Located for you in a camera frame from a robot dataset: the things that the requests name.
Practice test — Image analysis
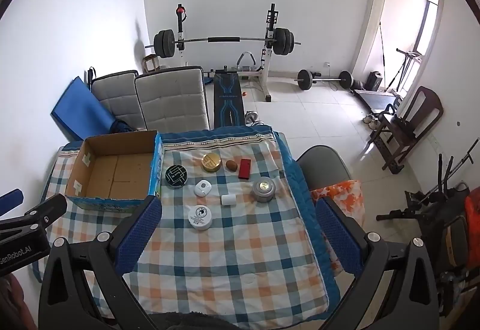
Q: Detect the black and blue bench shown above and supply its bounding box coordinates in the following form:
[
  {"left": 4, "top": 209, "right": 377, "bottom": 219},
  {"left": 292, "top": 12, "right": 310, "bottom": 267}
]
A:
[{"left": 213, "top": 69, "right": 247, "bottom": 127}]

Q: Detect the orange floral cloth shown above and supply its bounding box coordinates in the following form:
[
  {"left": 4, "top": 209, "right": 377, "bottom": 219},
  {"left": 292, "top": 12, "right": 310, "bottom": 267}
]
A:
[{"left": 309, "top": 180, "right": 366, "bottom": 275}]

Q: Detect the black exercise equipment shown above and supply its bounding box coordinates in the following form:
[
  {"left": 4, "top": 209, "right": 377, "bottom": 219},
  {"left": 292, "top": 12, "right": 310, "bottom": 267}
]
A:
[{"left": 377, "top": 139, "right": 480, "bottom": 316}]

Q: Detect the blue exercise mat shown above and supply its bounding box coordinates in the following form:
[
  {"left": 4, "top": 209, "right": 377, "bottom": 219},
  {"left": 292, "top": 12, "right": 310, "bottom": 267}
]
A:
[{"left": 50, "top": 76, "right": 118, "bottom": 142}]

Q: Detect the grey exercise handle frame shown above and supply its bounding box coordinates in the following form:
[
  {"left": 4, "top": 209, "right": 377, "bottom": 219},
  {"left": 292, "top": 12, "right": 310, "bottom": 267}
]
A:
[{"left": 236, "top": 51, "right": 260, "bottom": 73}]

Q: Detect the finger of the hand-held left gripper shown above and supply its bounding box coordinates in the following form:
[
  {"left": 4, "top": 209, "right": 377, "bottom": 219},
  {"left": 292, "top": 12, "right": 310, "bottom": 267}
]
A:
[
  {"left": 0, "top": 194, "right": 68, "bottom": 237},
  {"left": 0, "top": 188, "right": 24, "bottom": 209}
]

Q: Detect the grey quilted cushion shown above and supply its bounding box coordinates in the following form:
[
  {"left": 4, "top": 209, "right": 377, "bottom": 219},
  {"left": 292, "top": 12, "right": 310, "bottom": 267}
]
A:
[
  {"left": 91, "top": 70, "right": 147, "bottom": 134},
  {"left": 135, "top": 65, "right": 211, "bottom": 132}
]

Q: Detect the white door frame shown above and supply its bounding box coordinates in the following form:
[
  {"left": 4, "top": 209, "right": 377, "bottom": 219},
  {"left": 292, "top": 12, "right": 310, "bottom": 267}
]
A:
[{"left": 352, "top": 0, "right": 447, "bottom": 95}]

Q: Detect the dark wooden chair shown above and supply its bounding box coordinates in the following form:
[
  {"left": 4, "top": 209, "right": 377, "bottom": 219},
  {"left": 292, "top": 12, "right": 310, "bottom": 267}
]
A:
[{"left": 369, "top": 86, "right": 444, "bottom": 175}]

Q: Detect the grey round-back chair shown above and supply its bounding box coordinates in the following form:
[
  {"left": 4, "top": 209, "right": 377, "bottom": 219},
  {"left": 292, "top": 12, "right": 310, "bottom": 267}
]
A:
[{"left": 296, "top": 145, "right": 353, "bottom": 193}]

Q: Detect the black round tin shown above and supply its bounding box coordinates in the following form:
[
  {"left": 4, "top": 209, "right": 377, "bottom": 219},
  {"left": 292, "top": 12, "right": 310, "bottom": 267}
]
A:
[{"left": 165, "top": 164, "right": 188, "bottom": 189}]

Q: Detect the small black appliance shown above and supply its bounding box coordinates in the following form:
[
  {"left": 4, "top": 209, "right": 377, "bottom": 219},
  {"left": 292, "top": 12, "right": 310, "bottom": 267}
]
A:
[{"left": 365, "top": 71, "right": 384, "bottom": 92}]

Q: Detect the short barbell with black plates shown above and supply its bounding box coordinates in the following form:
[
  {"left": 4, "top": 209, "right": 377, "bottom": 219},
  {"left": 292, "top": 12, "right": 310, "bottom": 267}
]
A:
[{"left": 297, "top": 68, "right": 354, "bottom": 91}]

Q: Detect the white rounded square device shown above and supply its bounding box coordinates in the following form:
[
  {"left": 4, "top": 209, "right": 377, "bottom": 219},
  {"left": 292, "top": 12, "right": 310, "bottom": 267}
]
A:
[{"left": 194, "top": 179, "right": 212, "bottom": 197}]

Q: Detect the silver round puck light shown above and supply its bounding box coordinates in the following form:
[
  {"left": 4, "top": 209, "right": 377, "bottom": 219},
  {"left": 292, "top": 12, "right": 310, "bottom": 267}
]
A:
[{"left": 251, "top": 177, "right": 276, "bottom": 203}]

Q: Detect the chrome dumbbell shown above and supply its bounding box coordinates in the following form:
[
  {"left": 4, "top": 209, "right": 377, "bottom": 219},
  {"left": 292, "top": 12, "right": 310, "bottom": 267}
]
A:
[{"left": 244, "top": 110, "right": 264, "bottom": 126}]

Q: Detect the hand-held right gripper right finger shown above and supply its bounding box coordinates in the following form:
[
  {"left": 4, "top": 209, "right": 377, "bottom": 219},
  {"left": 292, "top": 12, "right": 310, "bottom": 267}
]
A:
[{"left": 316, "top": 197, "right": 441, "bottom": 330}]

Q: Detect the plaid quilt with blue border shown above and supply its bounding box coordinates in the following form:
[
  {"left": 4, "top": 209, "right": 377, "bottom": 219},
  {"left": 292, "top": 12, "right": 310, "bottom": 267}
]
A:
[{"left": 35, "top": 123, "right": 343, "bottom": 328}]

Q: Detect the red bag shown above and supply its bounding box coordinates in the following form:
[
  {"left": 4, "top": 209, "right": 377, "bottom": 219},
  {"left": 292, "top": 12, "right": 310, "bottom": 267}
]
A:
[{"left": 464, "top": 188, "right": 480, "bottom": 241}]

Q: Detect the white cream jar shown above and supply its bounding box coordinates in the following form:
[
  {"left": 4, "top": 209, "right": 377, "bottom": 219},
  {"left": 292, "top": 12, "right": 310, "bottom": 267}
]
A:
[{"left": 188, "top": 204, "right": 212, "bottom": 230}]

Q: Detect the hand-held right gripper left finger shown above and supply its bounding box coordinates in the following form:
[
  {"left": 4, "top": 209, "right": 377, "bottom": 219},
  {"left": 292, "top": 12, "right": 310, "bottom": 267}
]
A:
[{"left": 37, "top": 195, "right": 164, "bottom": 330}]

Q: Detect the gold round tin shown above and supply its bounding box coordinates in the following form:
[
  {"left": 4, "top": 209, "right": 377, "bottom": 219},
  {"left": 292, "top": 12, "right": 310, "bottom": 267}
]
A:
[{"left": 201, "top": 153, "right": 223, "bottom": 173}]

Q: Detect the cardboard box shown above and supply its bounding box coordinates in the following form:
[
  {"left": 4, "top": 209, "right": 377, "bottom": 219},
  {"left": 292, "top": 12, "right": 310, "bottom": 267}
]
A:
[{"left": 64, "top": 130, "right": 164, "bottom": 213}]

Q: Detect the black treadmill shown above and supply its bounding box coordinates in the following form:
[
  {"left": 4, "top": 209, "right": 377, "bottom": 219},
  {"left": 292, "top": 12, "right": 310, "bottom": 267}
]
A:
[{"left": 352, "top": 49, "right": 423, "bottom": 117}]

